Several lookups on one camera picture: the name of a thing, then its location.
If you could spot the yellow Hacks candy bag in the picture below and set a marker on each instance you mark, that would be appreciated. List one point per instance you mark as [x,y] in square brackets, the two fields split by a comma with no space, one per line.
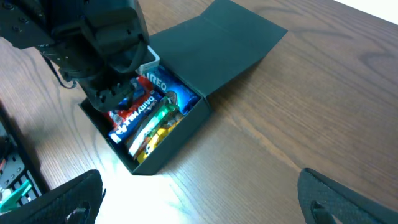
[159,135]

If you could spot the red candy bag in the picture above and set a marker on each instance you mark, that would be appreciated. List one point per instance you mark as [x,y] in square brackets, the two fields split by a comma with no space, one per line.
[116,117]

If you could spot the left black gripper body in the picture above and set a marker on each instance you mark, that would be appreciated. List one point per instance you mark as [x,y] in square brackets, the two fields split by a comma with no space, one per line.
[98,44]

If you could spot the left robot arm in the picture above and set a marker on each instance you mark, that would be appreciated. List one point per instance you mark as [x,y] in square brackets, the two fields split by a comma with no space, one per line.
[24,25]

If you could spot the green chocolate bar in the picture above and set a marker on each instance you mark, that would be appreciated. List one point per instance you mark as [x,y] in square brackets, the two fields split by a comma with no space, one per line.
[164,110]

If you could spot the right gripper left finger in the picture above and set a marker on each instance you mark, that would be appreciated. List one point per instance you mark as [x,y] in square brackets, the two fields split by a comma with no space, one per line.
[76,201]

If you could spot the blue wafer snack bar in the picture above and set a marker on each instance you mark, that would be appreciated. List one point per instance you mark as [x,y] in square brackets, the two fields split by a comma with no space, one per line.
[171,86]

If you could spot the Dairy Milk chocolate bar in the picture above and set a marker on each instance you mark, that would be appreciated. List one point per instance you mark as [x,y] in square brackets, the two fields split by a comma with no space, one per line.
[128,126]

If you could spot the dark green box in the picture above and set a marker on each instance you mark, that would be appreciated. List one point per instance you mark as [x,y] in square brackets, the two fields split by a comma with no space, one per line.
[205,53]

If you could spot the blue Eclipse mints box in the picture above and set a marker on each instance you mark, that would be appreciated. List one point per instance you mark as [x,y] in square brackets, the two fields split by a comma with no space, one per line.
[138,92]

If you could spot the black mounting rail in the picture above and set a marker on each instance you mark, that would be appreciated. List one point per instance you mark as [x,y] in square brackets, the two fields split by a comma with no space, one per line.
[21,181]

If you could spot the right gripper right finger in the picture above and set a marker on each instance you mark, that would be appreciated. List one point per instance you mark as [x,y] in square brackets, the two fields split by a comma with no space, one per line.
[323,200]

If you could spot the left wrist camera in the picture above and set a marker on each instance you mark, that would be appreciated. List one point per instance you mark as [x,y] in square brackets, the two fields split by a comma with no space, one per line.
[151,60]

